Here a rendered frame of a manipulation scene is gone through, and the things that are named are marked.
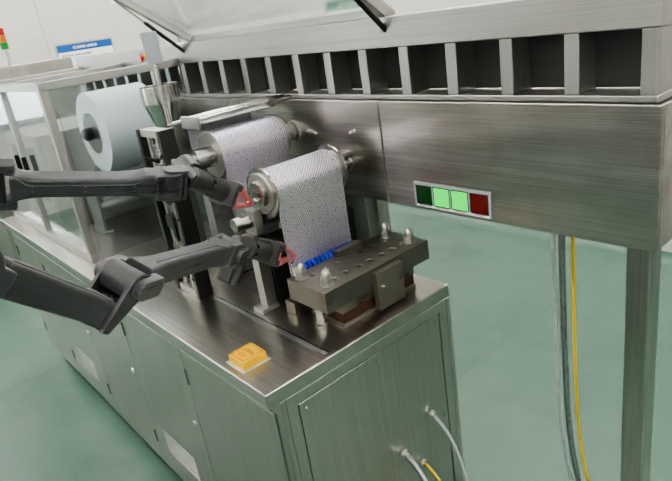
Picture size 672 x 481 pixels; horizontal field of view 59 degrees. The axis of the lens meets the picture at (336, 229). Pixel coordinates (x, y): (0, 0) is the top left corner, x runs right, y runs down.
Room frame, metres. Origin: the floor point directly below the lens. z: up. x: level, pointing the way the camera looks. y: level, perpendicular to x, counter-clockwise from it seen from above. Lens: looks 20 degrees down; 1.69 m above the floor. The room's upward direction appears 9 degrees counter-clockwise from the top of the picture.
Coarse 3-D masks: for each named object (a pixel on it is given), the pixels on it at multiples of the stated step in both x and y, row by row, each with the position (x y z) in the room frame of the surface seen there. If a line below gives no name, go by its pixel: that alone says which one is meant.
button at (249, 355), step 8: (248, 344) 1.33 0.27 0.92; (232, 352) 1.30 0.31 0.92; (240, 352) 1.30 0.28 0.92; (248, 352) 1.29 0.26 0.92; (256, 352) 1.29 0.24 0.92; (264, 352) 1.28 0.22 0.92; (232, 360) 1.28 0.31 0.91; (240, 360) 1.26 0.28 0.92; (248, 360) 1.26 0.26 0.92; (256, 360) 1.27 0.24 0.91; (240, 368) 1.26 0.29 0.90; (248, 368) 1.25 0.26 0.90
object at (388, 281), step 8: (392, 264) 1.47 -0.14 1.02; (400, 264) 1.48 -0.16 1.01; (376, 272) 1.44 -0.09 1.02; (384, 272) 1.44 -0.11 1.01; (392, 272) 1.46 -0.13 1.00; (400, 272) 1.48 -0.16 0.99; (376, 280) 1.43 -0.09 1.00; (384, 280) 1.44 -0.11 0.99; (392, 280) 1.46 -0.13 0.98; (400, 280) 1.48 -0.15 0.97; (376, 288) 1.43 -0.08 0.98; (384, 288) 1.43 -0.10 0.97; (392, 288) 1.46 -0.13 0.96; (400, 288) 1.47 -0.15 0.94; (376, 296) 1.43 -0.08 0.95; (384, 296) 1.44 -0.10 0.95; (392, 296) 1.45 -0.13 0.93; (400, 296) 1.47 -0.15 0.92; (376, 304) 1.44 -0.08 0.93; (384, 304) 1.43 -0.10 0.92
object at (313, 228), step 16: (336, 192) 1.64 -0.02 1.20; (304, 208) 1.57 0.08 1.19; (320, 208) 1.60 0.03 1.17; (336, 208) 1.64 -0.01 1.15; (288, 224) 1.53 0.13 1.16; (304, 224) 1.56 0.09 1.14; (320, 224) 1.60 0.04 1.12; (336, 224) 1.63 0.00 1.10; (288, 240) 1.52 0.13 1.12; (304, 240) 1.56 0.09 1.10; (320, 240) 1.59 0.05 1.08; (336, 240) 1.63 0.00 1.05; (288, 256) 1.52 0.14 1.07; (304, 256) 1.55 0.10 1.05
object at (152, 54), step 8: (144, 32) 1.98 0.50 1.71; (152, 32) 1.99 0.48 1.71; (144, 40) 1.98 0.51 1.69; (152, 40) 1.99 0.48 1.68; (144, 48) 1.98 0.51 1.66; (152, 48) 1.98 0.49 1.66; (144, 56) 2.00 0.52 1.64; (152, 56) 1.98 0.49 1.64; (160, 56) 1.99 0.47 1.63; (152, 64) 1.98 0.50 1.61
